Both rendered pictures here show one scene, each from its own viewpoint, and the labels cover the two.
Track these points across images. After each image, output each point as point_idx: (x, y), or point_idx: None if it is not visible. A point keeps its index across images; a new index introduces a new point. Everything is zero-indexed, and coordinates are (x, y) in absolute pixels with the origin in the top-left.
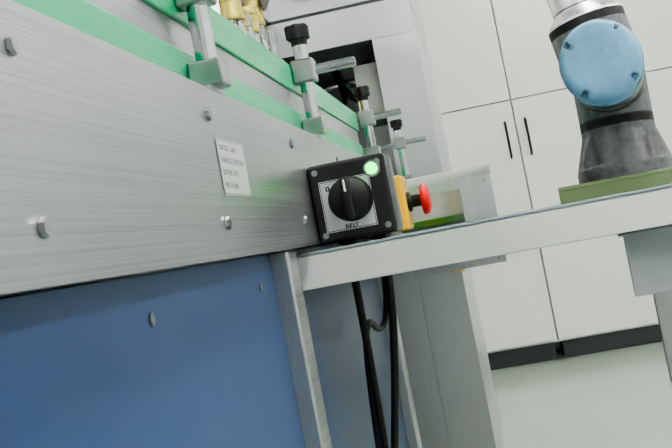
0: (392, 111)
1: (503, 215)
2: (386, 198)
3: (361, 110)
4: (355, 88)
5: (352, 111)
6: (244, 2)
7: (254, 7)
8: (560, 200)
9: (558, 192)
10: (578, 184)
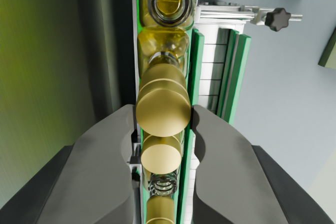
0: (291, 21)
1: (267, 123)
2: None
3: (262, 21)
4: (272, 27)
5: (245, 64)
6: (149, 132)
7: (180, 162)
8: (319, 65)
9: (322, 66)
10: (335, 68)
